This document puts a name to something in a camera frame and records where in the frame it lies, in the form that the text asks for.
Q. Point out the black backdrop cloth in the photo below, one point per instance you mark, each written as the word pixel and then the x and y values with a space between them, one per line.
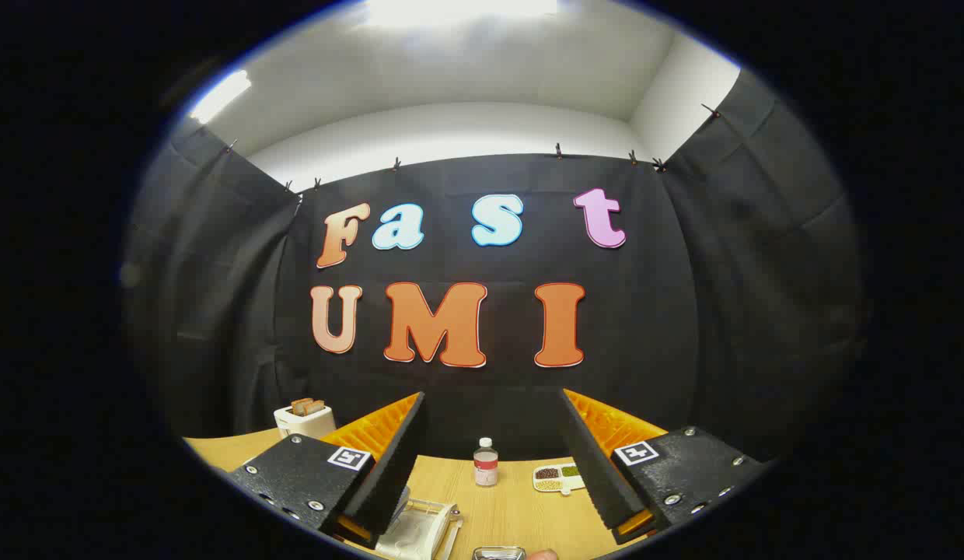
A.
pixel 668 311

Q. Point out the cream white toaster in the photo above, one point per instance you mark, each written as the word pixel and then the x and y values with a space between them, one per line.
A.
pixel 303 424

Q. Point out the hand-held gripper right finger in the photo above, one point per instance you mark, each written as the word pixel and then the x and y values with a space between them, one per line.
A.
pixel 591 459

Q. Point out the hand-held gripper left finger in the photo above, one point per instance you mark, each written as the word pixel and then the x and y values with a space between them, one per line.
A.
pixel 396 467

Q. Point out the pile of yellow beans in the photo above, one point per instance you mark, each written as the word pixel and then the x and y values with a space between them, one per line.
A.
pixel 549 484

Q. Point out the pile of brown beans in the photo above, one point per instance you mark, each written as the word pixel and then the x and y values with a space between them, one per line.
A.
pixel 546 473

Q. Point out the bright tube light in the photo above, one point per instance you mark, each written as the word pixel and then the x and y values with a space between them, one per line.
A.
pixel 218 97

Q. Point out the clear bottle with red label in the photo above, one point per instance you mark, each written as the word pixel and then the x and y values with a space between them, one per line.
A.
pixel 486 467

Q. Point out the white divided dish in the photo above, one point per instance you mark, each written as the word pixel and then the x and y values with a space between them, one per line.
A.
pixel 569 482

